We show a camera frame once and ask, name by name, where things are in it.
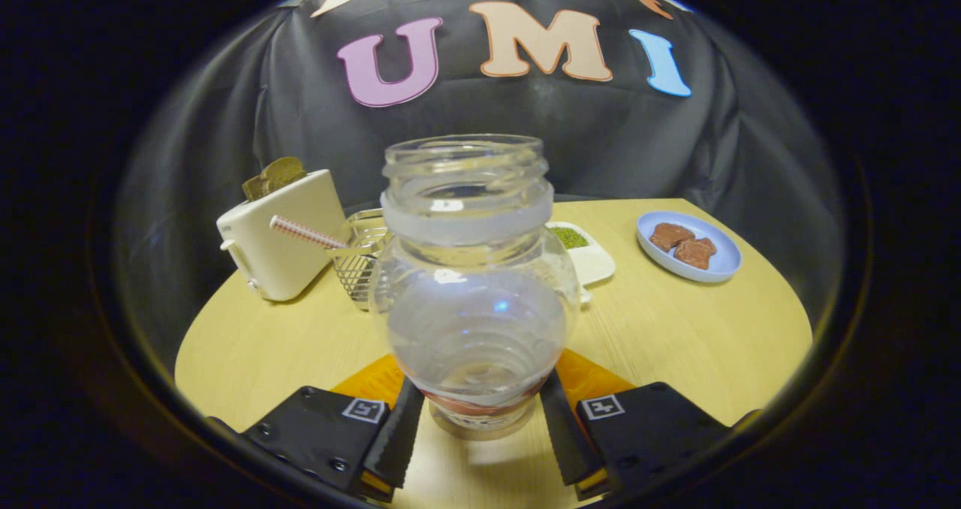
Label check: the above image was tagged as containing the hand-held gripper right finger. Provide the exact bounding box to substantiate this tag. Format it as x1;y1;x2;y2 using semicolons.
539;349;759;498

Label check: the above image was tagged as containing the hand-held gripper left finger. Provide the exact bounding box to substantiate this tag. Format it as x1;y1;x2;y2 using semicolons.
206;355;426;502

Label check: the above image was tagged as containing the clear plastic juice bottle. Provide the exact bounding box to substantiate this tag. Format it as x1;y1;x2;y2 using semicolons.
368;134;580;441

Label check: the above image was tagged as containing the light wooden table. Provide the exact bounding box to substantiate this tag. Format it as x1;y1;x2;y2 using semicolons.
174;197;813;508

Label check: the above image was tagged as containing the white divided dish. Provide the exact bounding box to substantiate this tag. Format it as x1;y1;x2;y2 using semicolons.
547;221;616;303

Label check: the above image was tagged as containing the cream toaster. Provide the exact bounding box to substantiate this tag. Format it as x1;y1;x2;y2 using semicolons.
216;168;350;303

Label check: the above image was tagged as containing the brown meat piece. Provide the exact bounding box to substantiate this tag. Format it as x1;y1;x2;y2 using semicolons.
649;222;696;252
673;237;718;270

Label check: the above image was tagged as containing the red striped straw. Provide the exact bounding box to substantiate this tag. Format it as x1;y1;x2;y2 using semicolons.
270;215;350;251

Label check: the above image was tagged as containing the light blue plate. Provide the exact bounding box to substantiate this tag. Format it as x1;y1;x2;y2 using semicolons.
637;210;743;283

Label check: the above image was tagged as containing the brown toast slice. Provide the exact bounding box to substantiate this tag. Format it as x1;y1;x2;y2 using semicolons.
242;156;307;202

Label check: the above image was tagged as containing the black backdrop cloth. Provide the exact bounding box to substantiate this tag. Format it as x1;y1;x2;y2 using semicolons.
113;0;849;390

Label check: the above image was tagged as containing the wire mesh basket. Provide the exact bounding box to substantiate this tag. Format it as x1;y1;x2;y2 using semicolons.
328;208;391;312

